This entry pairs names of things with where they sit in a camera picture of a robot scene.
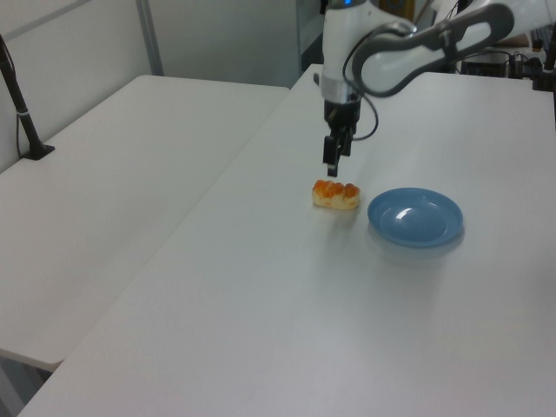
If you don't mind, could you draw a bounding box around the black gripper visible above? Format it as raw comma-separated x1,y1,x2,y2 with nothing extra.
322,97,361,178

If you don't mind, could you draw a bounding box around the orange glazed bread loaf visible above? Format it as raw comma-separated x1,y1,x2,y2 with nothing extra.
311,178,361,210

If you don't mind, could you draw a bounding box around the blue round plate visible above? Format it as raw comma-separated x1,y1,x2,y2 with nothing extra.
367,187,465,248

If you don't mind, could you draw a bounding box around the black electronics equipment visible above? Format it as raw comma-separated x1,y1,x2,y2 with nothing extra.
460,50,544,79

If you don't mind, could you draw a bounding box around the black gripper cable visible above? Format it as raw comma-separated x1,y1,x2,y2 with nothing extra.
341,20,418,142

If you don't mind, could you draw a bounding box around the black clamp mount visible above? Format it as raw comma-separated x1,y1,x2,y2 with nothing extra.
530,38,556,93

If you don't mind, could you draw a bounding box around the black camera stand pole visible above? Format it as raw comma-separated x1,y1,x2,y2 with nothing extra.
0,33,56,162

